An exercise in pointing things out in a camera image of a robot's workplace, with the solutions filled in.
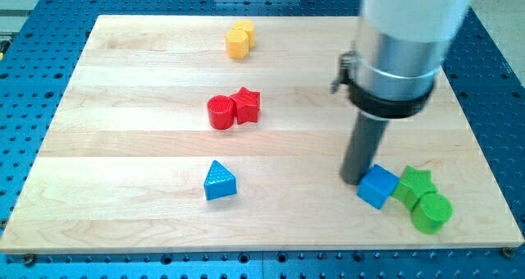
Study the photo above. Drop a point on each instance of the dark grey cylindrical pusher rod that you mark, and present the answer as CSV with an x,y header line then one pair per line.
x,y
364,141

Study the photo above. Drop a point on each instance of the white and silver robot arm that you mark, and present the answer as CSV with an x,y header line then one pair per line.
x,y
391,67

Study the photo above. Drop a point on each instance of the green star block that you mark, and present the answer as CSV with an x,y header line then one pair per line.
x,y
413,184

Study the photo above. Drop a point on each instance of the red star block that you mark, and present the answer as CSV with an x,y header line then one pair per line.
x,y
247,105

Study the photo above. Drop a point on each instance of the blue cube block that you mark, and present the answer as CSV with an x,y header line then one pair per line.
x,y
376,186

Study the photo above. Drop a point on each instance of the green cylinder block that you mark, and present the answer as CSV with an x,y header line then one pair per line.
x,y
431,212

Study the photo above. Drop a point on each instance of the red cylinder block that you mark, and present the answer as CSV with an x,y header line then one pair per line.
x,y
221,112

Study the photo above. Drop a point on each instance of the blue triangle block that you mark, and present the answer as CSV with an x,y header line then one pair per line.
x,y
219,182

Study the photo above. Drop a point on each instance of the yellow cylinder block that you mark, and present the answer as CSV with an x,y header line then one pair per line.
x,y
249,28

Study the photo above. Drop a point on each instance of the light wooden board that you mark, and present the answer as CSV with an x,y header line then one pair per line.
x,y
122,166

